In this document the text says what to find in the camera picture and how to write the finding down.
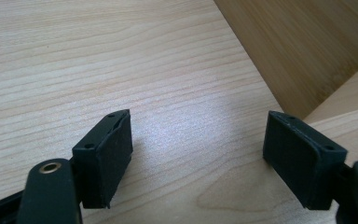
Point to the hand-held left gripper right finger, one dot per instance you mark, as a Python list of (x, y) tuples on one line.
[(301, 161)]

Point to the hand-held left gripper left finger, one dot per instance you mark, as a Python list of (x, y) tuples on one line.
[(105, 161)]

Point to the wooden tea box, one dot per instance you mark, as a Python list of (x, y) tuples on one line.
[(304, 46)]

